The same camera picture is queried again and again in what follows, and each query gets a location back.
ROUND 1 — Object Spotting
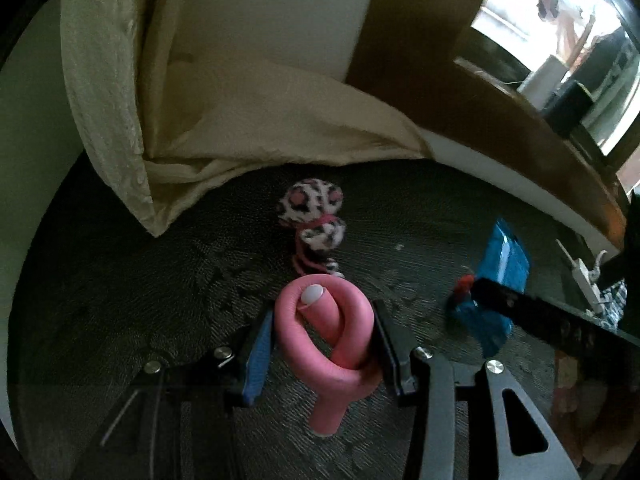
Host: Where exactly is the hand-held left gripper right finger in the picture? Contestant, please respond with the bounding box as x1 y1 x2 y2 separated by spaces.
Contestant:
372 300 581 480

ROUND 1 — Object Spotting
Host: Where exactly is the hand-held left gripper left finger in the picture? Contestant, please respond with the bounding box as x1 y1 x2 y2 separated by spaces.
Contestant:
97 310 275 480

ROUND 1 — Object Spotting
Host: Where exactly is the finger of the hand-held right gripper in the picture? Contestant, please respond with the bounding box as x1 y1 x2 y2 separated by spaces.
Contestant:
472 277 561 343

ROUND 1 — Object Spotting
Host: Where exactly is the pink foam tube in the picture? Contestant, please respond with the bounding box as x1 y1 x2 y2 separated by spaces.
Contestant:
274 275 378 436

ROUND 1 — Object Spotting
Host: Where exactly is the dark blue packet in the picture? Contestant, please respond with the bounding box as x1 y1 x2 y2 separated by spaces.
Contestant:
446 218 532 358

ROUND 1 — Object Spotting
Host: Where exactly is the plaid cloth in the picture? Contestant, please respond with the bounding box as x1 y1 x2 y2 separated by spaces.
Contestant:
597 280 628 331

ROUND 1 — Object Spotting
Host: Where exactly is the white power strip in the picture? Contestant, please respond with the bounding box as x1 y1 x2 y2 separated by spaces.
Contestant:
557 240 608 311

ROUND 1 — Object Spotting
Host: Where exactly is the leopard print plush toy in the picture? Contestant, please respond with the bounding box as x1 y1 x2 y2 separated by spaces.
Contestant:
277 179 348 278

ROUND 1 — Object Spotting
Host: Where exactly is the black box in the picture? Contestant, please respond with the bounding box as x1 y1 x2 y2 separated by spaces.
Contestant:
542 80 596 138

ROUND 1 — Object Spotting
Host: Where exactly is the white cylinder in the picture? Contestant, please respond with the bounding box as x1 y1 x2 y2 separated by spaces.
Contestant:
517 54 573 111

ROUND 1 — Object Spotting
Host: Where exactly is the cream bed cover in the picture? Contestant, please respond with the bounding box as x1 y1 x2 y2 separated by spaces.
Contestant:
60 0 433 238

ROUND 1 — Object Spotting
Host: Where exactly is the wooden window frame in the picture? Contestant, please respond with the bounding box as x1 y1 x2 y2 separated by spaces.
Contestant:
345 0 640 251

